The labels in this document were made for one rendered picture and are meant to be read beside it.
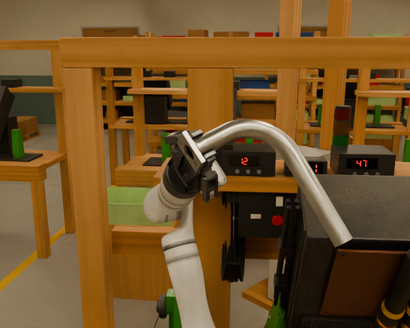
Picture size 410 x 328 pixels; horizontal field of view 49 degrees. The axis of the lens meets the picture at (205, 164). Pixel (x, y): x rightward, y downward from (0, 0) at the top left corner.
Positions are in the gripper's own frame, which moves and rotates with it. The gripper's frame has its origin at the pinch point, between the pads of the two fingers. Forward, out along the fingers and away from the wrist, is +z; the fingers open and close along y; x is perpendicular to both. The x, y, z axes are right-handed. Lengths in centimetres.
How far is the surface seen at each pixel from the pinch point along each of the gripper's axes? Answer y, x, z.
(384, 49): 8, 80, -33
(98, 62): 54, 13, -60
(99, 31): 596, 329, -882
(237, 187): -1, 28, -58
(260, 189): -5, 33, -56
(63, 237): 89, -3, -425
